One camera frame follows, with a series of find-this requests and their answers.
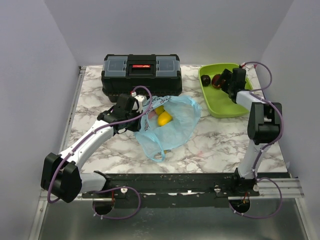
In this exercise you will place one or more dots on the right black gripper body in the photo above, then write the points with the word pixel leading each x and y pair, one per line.
pixel 228 85

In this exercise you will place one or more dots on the red fake fruit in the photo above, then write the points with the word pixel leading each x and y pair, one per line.
pixel 216 81

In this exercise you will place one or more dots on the dark purple fake fruit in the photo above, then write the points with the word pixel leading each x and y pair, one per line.
pixel 205 80

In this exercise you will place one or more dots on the yellow fake lemon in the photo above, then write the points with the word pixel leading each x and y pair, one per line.
pixel 164 118

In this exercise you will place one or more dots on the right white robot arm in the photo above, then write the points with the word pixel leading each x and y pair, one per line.
pixel 264 128

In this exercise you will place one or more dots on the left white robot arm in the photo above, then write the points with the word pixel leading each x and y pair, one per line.
pixel 61 174

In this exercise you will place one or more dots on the green plastic tray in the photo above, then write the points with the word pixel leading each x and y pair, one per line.
pixel 218 103

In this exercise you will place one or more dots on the black plastic toolbox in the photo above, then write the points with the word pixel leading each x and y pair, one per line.
pixel 161 74

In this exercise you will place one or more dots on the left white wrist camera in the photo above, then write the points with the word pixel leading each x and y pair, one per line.
pixel 138 102

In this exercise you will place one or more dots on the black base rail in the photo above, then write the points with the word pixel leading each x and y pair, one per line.
pixel 174 190

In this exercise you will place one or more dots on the aluminium frame rail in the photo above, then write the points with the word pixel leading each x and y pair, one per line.
pixel 274 188

